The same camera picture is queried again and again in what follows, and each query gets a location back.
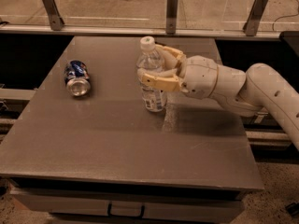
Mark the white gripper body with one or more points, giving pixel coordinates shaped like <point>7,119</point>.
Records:
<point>199,75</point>

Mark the grey table drawer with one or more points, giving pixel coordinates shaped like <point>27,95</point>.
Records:
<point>84,206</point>

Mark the metal rail bracket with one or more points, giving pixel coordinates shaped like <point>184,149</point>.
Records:
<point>171,16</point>
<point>55,19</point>
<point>251,26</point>

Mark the crushed blue soda can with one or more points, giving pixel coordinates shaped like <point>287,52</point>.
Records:
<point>76,78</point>

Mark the clear plastic water bottle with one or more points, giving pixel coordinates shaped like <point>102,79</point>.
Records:
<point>149,64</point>

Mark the horizontal metal rail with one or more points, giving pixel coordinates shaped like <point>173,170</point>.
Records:
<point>115,31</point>

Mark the left metal rail bracket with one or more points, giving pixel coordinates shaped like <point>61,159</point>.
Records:
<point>55,19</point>

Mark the black drawer handle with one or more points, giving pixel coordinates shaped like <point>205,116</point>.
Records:
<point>126,210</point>

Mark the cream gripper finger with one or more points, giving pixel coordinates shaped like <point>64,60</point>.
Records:
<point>174,59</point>
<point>164,81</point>

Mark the right metal rail bracket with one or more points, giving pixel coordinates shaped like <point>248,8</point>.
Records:
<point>251,26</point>

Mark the middle metal rail bracket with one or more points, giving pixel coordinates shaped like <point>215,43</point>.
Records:
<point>171,16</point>

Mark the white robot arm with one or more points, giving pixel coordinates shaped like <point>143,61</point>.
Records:
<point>241,92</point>

